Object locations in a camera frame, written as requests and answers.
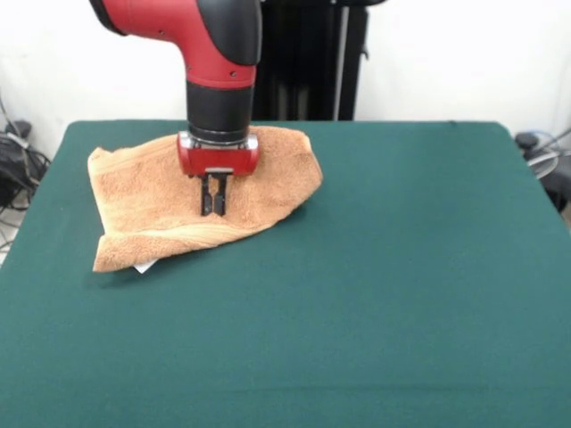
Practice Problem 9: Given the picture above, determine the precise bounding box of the dark green table cloth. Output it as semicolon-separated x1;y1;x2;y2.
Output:
0;119;571;428

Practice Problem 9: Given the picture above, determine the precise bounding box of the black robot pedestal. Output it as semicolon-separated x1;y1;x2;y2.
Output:
252;0;372;122

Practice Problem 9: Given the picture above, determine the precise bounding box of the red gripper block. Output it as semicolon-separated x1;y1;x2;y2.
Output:
176;131;261;218

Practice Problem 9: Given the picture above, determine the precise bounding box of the orange terry towel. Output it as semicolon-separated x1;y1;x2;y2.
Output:
87;124;324;275

